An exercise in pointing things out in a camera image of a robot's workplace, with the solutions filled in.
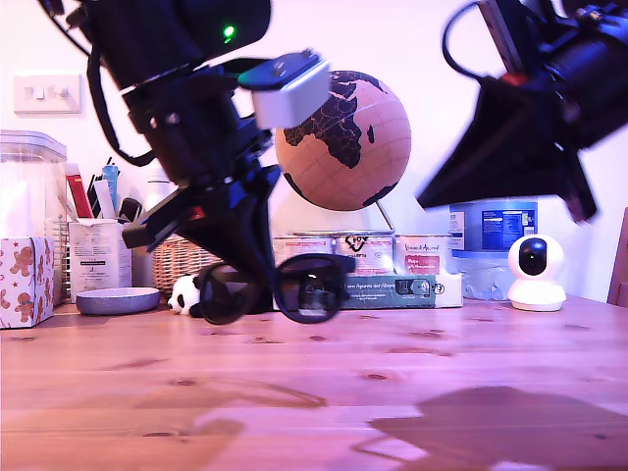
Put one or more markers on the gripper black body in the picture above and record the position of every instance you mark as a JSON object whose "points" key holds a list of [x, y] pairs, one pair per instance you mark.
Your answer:
{"points": [[196, 157]]}

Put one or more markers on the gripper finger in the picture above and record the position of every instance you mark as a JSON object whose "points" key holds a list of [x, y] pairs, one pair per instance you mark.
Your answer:
{"points": [[520, 181], [221, 230], [257, 216], [481, 147]]}

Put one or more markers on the black sunglasses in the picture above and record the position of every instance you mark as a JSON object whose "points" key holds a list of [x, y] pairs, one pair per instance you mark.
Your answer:
{"points": [[314, 294]]}

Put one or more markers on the white insulated bottle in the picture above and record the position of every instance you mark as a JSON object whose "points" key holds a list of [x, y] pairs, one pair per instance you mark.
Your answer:
{"points": [[157, 191]]}

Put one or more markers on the large clear water bottle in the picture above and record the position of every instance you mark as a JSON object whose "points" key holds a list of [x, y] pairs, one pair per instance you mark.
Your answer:
{"points": [[490, 225]]}

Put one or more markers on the panda plush toy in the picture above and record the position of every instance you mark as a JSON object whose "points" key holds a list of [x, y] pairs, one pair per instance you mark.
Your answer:
{"points": [[184, 294]]}

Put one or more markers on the blue tube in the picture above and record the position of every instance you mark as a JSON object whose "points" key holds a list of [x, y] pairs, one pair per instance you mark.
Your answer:
{"points": [[112, 179]]}

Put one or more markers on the cork globe on stand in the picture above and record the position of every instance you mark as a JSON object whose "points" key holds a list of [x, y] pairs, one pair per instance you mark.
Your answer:
{"points": [[343, 172]]}

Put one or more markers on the white plastic stick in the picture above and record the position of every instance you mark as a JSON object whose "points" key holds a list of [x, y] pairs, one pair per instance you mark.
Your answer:
{"points": [[104, 198]]}

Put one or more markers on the black pen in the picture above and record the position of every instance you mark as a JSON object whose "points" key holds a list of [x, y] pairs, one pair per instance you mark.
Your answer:
{"points": [[91, 191]]}

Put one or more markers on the red and white tube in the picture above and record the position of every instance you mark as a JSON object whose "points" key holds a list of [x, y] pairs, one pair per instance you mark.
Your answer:
{"points": [[79, 196]]}

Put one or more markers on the grey speckled shallow bowl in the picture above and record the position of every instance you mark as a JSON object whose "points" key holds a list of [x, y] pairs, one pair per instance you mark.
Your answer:
{"points": [[118, 300]]}

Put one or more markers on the white printed carton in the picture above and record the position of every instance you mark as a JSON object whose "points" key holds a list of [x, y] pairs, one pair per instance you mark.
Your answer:
{"points": [[100, 265]]}

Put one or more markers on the brown wooden chair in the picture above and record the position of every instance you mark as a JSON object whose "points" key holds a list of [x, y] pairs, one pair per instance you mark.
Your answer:
{"points": [[619, 265]]}

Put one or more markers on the green and white cardboard tray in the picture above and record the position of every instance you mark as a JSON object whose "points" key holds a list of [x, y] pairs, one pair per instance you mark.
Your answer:
{"points": [[392, 294]]}

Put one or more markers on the clear plastic storage container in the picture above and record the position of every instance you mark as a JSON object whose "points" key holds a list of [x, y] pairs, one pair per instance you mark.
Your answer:
{"points": [[29, 162]]}

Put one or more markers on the gingerbread print tissue box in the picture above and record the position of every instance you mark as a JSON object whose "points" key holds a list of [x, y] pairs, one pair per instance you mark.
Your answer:
{"points": [[24, 289]]}

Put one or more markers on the small white round camera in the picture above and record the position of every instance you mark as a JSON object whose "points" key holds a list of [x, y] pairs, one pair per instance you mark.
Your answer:
{"points": [[549, 260]]}

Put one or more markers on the arm pale camera box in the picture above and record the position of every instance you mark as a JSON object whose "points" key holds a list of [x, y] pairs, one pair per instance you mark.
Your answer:
{"points": [[294, 105]]}

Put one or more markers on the white wall light switch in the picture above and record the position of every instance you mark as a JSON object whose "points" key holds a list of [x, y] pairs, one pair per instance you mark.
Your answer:
{"points": [[47, 95]]}

